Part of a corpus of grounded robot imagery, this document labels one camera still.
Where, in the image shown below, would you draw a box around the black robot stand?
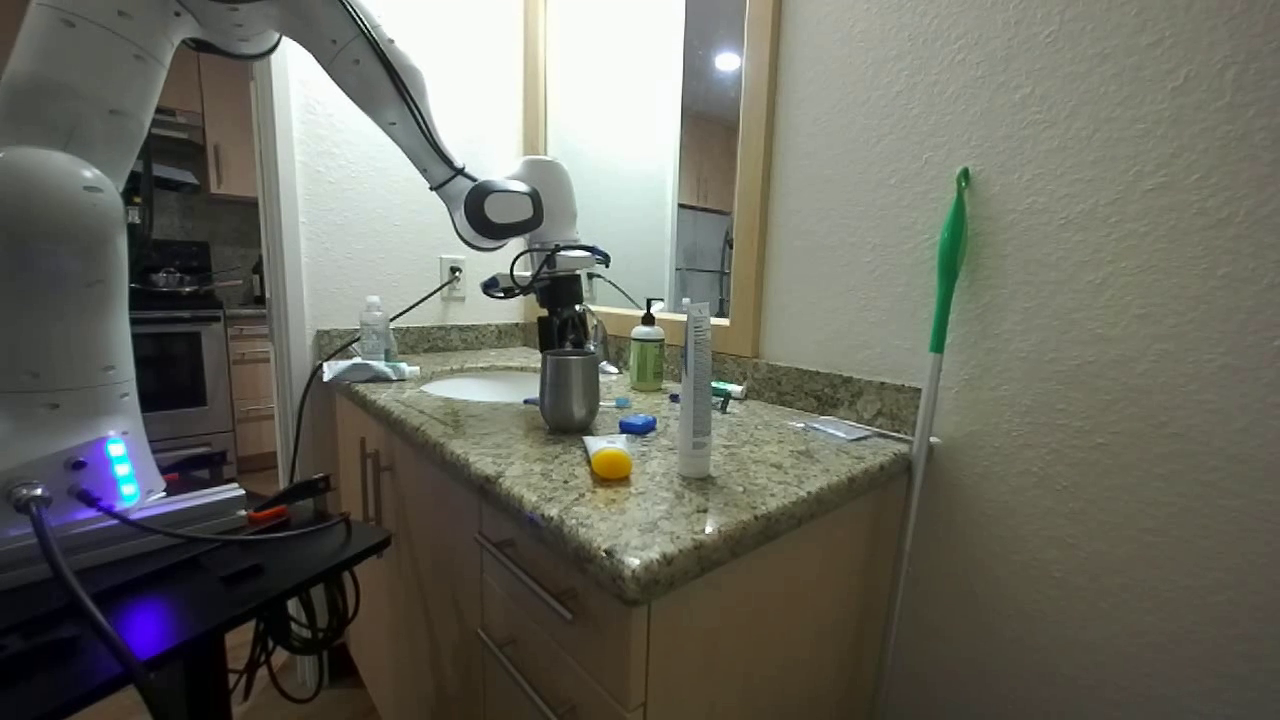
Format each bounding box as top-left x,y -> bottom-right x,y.
0,518 -> 397,720

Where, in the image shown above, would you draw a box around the black base cable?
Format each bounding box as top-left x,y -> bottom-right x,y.
7,484 -> 157,697
64,484 -> 356,550

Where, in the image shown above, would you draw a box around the tall white standing tube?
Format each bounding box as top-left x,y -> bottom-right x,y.
677,299 -> 720,484

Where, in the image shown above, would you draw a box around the green and white mop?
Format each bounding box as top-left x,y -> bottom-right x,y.
873,163 -> 980,720

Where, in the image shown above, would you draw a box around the cooking pot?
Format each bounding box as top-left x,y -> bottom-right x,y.
140,262 -> 210,299

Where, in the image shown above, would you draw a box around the kitchen range hood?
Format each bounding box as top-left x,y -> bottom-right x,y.
120,113 -> 210,191

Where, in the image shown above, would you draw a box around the wood framed mirror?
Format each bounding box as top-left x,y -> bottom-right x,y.
519,0 -> 785,366

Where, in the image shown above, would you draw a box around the orange black clamp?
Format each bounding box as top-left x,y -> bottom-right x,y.
235,474 -> 336,536

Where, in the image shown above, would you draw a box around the black cable bundle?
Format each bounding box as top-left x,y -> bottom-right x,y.
229,566 -> 367,710

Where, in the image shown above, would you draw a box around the black power cord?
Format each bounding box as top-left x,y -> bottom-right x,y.
279,269 -> 462,493

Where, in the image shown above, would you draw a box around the chrome sink faucet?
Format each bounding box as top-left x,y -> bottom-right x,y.
584,307 -> 624,378

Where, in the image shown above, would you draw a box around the metal cabinet door handle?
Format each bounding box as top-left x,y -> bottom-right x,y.
353,442 -> 377,529

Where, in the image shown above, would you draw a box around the steel kitchen oven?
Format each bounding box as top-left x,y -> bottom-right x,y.
126,237 -> 240,455

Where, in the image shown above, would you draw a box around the wooden kitchen base cabinet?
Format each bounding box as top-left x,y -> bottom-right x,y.
219,314 -> 282,474

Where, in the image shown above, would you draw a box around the metal drawer handle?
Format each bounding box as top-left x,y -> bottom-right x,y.
471,623 -> 563,720
476,529 -> 578,627

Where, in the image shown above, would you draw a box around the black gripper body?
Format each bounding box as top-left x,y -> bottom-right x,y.
532,271 -> 599,330

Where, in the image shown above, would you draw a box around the green soap pump bottle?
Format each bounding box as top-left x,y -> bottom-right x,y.
627,295 -> 673,397

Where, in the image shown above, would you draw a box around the white oval sink basin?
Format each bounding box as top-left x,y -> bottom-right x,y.
415,366 -> 548,407

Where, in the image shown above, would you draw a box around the wooden vanity cabinet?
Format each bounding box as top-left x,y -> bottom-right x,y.
325,389 -> 919,720

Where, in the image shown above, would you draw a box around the aluminium base frame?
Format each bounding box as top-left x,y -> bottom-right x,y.
0,482 -> 256,572

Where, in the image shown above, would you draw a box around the clear plastic wrapper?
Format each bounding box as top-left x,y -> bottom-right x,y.
785,413 -> 889,447

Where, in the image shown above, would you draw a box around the wooden kitchen wall cabinets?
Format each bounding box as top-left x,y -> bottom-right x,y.
148,42 -> 264,206

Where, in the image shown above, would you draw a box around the clear liquid bottle white cap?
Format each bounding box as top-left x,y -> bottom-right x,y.
356,293 -> 399,370

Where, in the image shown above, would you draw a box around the silver metal cup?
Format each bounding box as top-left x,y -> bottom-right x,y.
537,340 -> 608,442

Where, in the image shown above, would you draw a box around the white wall outlet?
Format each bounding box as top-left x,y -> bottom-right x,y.
436,254 -> 471,305

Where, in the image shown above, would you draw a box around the white tube with yellow cap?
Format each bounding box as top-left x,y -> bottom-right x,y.
578,431 -> 640,489

